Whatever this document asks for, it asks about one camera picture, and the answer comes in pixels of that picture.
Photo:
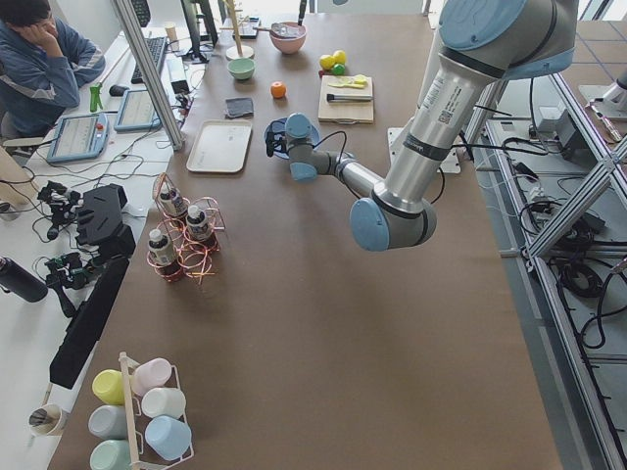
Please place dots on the blue plate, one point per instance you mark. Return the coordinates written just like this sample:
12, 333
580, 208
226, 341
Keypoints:
298, 130

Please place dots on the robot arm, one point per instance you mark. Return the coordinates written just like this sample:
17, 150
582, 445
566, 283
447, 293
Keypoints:
336, 3
482, 42

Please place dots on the metal ice scoop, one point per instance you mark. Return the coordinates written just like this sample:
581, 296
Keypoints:
282, 30

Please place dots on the pink bowl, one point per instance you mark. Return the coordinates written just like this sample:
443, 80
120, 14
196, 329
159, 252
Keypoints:
289, 45

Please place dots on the black digital scale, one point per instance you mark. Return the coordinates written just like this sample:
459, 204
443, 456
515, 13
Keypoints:
248, 27

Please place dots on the yellow lemon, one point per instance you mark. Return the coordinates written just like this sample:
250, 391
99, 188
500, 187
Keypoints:
340, 57
326, 62

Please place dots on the wooden cup stand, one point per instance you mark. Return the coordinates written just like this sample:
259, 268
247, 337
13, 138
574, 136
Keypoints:
239, 50

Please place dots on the green lime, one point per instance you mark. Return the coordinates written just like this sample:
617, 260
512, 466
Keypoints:
338, 69

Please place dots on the orange fruit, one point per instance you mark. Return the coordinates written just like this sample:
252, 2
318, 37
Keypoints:
278, 90

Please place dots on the green bowl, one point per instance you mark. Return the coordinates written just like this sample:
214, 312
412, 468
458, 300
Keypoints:
241, 68

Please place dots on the yellow plastic knife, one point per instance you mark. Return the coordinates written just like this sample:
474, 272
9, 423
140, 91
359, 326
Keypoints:
348, 84

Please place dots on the metal cylinder black tip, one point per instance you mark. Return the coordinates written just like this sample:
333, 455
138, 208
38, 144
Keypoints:
348, 98

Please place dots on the black monitor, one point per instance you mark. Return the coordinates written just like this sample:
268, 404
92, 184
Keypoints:
202, 30

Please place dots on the wooden cutting board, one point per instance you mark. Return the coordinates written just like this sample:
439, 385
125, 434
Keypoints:
345, 112

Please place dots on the grey folded cloth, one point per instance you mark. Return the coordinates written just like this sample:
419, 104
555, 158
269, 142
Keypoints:
239, 107

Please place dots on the black keyboard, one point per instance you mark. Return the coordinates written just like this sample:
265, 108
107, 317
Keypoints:
157, 51

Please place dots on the cream rectangular tray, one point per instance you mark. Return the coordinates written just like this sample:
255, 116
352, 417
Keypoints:
220, 146

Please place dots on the teach pendant far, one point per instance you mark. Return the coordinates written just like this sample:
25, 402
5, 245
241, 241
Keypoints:
136, 113

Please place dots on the teach pendant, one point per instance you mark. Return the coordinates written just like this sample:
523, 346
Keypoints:
79, 138
136, 113

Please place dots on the computer mouse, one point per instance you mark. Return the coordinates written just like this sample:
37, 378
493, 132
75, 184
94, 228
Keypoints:
117, 90

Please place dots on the dark drink bottle back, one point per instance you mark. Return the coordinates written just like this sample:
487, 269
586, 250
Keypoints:
172, 202

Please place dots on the dark drink bottle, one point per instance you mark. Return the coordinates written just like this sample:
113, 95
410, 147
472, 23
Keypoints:
199, 228
172, 202
163, 255

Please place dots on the dark drink bottle middle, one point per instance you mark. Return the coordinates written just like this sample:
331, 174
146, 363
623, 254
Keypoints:
199, 228

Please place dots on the teach pendant near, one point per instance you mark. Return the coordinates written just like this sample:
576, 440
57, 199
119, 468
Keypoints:
79, 138

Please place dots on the seated person blue jacket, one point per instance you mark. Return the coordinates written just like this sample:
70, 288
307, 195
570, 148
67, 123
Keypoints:
44, 63

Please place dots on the dark drink bottle front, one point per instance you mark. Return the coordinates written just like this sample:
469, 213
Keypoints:
163, 255

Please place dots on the black water bottle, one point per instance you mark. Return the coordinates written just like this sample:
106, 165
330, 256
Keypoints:
17, 280

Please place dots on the pink cup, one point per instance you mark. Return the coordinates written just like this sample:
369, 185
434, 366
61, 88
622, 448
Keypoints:
149, 375

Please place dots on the white cup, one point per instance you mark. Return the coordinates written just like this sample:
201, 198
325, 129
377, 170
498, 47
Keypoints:
164, 401

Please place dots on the yellow cup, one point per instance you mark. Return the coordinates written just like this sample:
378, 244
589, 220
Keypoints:
107, 386

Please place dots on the white cup rack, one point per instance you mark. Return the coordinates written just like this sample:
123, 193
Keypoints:
141, 456

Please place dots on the blue cup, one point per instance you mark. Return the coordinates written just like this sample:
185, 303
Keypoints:
168, 437

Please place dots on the grey cup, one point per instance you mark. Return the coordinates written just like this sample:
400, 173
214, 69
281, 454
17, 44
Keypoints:
108, 422

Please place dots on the paper cup with utensils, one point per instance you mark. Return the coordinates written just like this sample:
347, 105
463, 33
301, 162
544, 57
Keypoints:
47, 420

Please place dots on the green cup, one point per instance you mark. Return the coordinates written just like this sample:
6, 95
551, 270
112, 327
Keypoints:
110, 455

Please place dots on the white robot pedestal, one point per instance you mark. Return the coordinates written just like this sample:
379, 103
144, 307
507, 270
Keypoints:
397, 135

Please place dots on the aluminium frame post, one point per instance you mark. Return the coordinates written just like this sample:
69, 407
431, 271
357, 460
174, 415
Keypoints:
152, 79

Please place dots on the copper wire bottle rack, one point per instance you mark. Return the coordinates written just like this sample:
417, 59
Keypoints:
194, 257

